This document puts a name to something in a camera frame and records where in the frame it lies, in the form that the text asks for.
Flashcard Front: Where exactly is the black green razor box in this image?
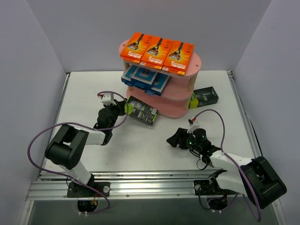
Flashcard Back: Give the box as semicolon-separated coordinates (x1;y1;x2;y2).
188;86;219;109
125;96;158;126

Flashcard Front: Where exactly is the blue razor box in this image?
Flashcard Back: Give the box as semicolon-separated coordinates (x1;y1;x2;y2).
145;73;170;96
121;65;138;87
131;67;158;90

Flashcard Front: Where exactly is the small orange razor box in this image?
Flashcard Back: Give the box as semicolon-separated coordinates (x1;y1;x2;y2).
162;41;194;75

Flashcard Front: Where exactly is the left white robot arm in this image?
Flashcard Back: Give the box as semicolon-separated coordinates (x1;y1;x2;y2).
45;99;126;196

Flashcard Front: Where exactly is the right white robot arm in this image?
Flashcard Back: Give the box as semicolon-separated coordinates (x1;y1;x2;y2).
166;128;287;209

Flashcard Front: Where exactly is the pink three-tier shelf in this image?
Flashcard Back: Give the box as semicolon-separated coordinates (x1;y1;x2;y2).
124;50;202;119

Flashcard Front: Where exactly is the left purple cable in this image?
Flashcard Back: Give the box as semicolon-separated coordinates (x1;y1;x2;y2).
27;90;129;214

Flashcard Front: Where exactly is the purple cable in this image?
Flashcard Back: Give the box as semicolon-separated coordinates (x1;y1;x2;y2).
27;90;129;214
192;109;262;223

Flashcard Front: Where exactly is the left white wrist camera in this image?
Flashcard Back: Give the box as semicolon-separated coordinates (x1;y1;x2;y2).
99;93;116;106

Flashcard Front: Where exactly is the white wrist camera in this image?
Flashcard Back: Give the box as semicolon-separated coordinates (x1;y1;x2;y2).
99;93;116;106
187;117;200;133

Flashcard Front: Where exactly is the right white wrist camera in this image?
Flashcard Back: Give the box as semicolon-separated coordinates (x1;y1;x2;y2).
187;117;200;133

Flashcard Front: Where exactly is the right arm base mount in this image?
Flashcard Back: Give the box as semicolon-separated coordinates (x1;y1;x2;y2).
193;180;236;212

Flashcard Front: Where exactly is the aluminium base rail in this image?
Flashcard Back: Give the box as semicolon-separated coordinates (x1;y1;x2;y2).
25;172;281;201

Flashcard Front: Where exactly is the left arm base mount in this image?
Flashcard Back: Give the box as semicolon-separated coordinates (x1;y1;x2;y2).
67;181;111;214

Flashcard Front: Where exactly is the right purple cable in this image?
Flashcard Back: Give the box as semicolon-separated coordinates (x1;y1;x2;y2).
192;109;262;223

